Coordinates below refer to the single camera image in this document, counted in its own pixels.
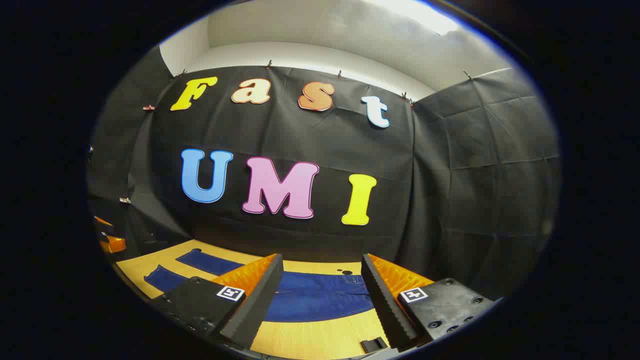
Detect blue denim jeans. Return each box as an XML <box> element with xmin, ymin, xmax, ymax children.
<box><xmin>144</xmin><ymin>248</ymin><xmax>376</xmax><ymax>323</ymax></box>

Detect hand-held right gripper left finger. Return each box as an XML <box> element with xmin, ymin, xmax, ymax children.
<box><xmin>150</xmin><ymin>253</ymin><xmax>284</xmax><ymax>350</ymax></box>

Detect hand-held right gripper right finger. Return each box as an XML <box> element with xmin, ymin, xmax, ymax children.
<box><xmin>361</xmin><ymin>253</ymin><xmax>501</xmax><ymax>350</ymax></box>

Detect black backdrop cloth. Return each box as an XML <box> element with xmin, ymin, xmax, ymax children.
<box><xmin>87</xmin><ymin>45</ymin><xmax>561</xmax><ymax>301</ymax></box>

